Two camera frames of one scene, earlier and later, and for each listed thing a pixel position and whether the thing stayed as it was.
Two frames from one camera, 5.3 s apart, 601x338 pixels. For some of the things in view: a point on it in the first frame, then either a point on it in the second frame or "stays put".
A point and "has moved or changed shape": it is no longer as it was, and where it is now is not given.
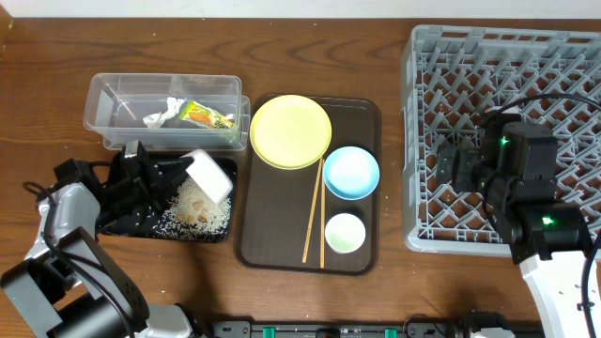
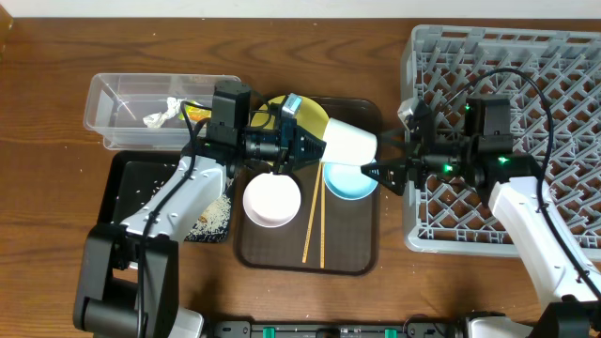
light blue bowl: (350, 173) stays put
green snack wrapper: (199, 115) stays put
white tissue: (155, 120) stays put
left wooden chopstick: (309, 225) stays put
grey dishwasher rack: (453, 74) stays put
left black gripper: (142, 170) → (287, 146)
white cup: (345, 233) → (347, 144)
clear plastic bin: (167, 112) stays put
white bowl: (211, 178) has moved or changed shape
